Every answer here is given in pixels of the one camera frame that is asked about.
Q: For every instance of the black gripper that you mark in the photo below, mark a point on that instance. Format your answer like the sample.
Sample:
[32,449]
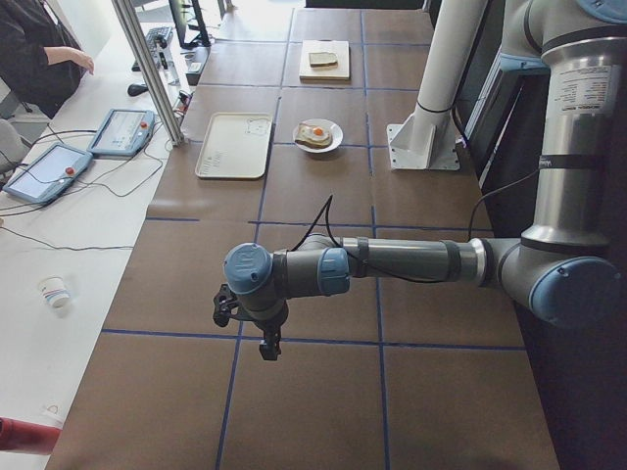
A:
[267,324]

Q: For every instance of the wooden cutting board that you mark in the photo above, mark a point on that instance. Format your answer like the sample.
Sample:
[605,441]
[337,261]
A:
[341,72]

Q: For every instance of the black monitor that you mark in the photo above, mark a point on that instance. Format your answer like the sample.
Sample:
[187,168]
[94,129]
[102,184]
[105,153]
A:
[189,23]

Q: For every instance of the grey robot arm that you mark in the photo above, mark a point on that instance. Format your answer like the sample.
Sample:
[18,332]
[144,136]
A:
[556,268]

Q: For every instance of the black computer mouse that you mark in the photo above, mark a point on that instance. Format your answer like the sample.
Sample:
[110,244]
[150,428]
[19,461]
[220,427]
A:
[136,89]

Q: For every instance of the aluminium frame post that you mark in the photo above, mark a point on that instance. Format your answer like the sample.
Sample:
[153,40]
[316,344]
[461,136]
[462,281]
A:
[132,29]

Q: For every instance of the cream bear tray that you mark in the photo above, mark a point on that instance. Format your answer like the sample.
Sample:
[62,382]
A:
[235,146]

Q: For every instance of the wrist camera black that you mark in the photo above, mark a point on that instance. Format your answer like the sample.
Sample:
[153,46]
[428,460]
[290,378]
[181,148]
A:
[226,307]

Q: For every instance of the white round plate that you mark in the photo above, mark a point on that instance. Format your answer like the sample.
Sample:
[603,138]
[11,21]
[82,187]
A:
[334,129]

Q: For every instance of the person in black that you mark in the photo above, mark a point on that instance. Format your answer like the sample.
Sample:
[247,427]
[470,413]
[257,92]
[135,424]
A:
[40,60]

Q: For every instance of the paper cup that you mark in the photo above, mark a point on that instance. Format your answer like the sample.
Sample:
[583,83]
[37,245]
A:
[54,291]

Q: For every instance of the black keyboard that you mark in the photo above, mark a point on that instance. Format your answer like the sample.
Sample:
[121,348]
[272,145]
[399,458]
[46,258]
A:
[158,39]

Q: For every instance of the teach pendant far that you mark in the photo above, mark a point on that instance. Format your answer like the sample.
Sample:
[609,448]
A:
[122,134]

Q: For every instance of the teach pendant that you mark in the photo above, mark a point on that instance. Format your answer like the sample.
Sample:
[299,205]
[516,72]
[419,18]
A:
[122,134]
[53,172]

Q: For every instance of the bread slice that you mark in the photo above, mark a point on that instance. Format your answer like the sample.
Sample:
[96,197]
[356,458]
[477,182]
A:
[323,59]

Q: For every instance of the bread with fried egg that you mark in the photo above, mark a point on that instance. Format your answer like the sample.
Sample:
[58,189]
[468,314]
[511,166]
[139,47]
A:
[313,136]

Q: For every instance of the red bottle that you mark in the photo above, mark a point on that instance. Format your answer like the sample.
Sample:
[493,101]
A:
[25,437]

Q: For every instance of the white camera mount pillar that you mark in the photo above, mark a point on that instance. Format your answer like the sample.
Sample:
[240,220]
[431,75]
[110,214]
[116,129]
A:
[426,139]

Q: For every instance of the teach pendant near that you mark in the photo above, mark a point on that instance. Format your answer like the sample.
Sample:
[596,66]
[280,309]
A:
[53,172]

